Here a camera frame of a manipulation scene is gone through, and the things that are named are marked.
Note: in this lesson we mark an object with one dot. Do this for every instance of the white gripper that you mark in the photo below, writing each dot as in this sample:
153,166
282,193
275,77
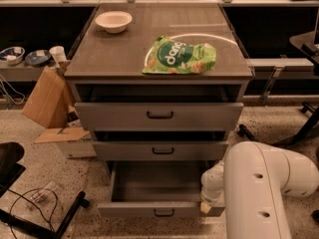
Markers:
211,193

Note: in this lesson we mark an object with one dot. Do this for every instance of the grey bottom drawer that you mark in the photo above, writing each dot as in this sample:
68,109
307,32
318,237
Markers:
156,189

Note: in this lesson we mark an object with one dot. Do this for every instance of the grey drawer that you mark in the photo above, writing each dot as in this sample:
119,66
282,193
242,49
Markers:
159,108
160,145
156,189

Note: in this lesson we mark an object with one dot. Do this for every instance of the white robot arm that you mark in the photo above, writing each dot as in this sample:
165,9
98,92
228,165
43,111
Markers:
253,178

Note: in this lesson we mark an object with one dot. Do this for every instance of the grey middle drawer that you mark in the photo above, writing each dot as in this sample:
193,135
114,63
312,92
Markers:
160,145

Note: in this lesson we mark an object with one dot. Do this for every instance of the grey drawer cabinet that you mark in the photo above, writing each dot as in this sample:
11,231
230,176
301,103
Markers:
118,59

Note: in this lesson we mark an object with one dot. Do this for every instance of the grey top drawer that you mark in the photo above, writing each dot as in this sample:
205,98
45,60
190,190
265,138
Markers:
159,108

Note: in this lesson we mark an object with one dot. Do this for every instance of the black stand leg right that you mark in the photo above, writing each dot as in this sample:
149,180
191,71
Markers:
243,131

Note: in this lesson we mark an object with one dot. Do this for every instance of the black stand leg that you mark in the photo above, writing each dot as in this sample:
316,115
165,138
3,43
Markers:
39,232
243,131

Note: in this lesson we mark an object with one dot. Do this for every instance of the white cardboard box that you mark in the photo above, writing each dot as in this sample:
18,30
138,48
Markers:
72,140

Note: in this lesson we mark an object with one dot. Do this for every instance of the green snack bag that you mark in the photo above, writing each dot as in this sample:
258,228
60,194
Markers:
170,56

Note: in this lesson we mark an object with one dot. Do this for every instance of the clear plastic wrapper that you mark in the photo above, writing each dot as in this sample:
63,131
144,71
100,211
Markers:
41,194

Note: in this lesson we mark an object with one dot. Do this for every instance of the brown cardboard box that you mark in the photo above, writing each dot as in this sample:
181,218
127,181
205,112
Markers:
50,101

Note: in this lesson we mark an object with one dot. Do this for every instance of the black stand leg left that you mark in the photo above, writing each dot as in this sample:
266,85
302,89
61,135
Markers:
39,232

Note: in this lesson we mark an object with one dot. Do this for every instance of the black chair seat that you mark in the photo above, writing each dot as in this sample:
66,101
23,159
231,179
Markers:
10,169

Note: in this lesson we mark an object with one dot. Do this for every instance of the white bowl on cabinet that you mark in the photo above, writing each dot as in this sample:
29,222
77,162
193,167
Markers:
114,22

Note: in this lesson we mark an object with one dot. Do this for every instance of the white paper cup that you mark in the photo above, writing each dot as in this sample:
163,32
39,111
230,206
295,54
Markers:
58,54

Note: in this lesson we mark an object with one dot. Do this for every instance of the dark blue plate bowl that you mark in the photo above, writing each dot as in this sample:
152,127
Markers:
38,58

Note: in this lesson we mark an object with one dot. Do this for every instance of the blue patterned bowl left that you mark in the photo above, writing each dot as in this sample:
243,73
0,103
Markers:
12,56

